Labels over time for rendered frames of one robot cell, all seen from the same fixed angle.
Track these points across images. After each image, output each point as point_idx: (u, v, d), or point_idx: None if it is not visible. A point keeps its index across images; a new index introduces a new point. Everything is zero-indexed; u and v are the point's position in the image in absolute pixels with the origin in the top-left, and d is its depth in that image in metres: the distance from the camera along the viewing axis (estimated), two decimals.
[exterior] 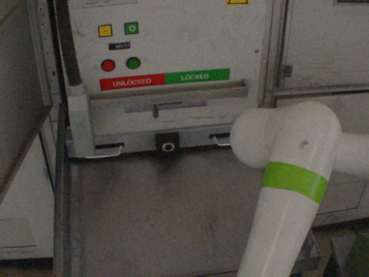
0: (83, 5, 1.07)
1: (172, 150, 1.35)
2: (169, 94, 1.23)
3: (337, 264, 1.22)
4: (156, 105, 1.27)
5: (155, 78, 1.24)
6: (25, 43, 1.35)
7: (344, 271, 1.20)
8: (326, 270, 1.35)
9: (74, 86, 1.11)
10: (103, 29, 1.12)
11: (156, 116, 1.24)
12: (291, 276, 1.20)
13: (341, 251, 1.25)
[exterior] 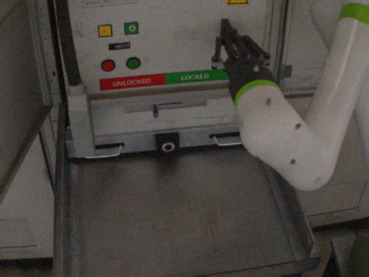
0: (83, 5, 1.07)
1: (172, 150, 1.35)
2: (169, 94, 1.23)
3: (337, 264, 1.22)
4: (156, 105, 1.27)
5: (155, 78, 1.24)
6: (25, 43, 1.35)
7: (344, 271, 1.20)
8: (326, 270, 1.35)
9: (74, 86, 1.11)
10: (103, 29, 1.12)
11: (156, 116, 1.24)
12: (291, 276, 1.20)
13: (341, 251, 1.25)
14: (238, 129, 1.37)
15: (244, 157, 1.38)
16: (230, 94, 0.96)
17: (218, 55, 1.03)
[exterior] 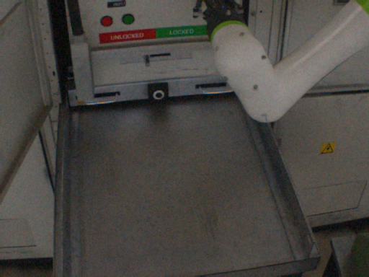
0: None
1: (162, 98, 1.52)
2: (159, 46, 1.40)
3: (337, 264, 1.22)
4: (148, 56, 1.44)
5: (147, 33, 1.41)
6: (25, 43, 1.35)
7: (344, 271, 1.20)
8: (326, 270, 1.35)
9: (77, 35, 1.28)
10: None
11: (147, 65, 1.41)
12: (291, 276, 1.20)
13: (341, 251, 1.25)
14: (220, 80, 1.54)
15: (244, 157, 1.38)
16: (207, 34, 1.13)
17: (198, 6, 1.20)
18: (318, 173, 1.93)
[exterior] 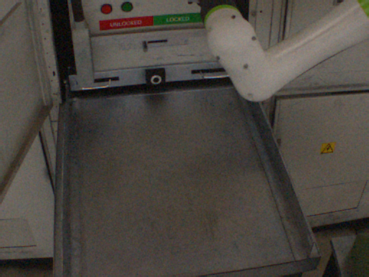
0: None
1: (159, 83, 1.58)
2: (156, 32, 1.45)
3: (337, 264, 1.22)
4: (145, 42, 1.49)
5: (145, 20, 1.47)
6: (25, 43, 1.35)
7: (344, 271, 1.20)
8: (326, 270, 1.35)
9: (78, 22, 1.33)
10: None
11: (145, 50, 1.47)
12: (291, 276, 1.20)
13: (341, 251, 1.25)
14: (215, 66, 1.60)
15: (244, 157, 1.38)
16: (202, 18, 1.19)
17: None
18: (318, 173, 1.93)
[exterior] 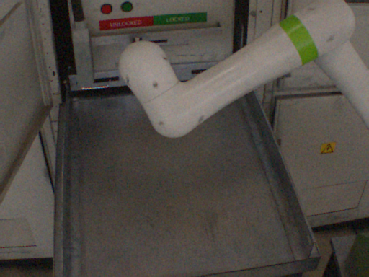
0: None
1: None
2: (156, 32, 1.45)
3: (337, 264, 1.22)
4: None
5: (145, 20, 1.47)
6: (25, 43, 1.35)
7: (344, 271, 1.20)
8: (326, 270, 1.35)
9: (78, 22, 1.33)
10: None
11: None
12: (291, 276, 1.20)
13: (341, 251, 1.25)
14: None
15: (244, 157, 1.38)
16: None
17: None
18: (318, 173, 1.93)
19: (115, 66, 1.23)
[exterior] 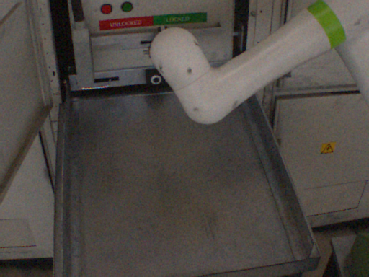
0: None
1: (159, 83, 1.58)
2: (156, 32, 1.45)
3: (337, 264, 1.22)
4: None
5: (145, 20, 1.47)
6: (25, 43, 1.35)
7: (344, 271, 1.20)
8: (326, 270, 1.35)
9: (78, 22, 1.33)
10: None
11: None
12: (291, 276, 1.20)
13: (341, 251, 1.25)
14: (215, 66, 1.60)
15: (244, 157, 1.38)
16: None
17: None
18: (318, 173, 1.93)
19: (143, 53, 1.22)
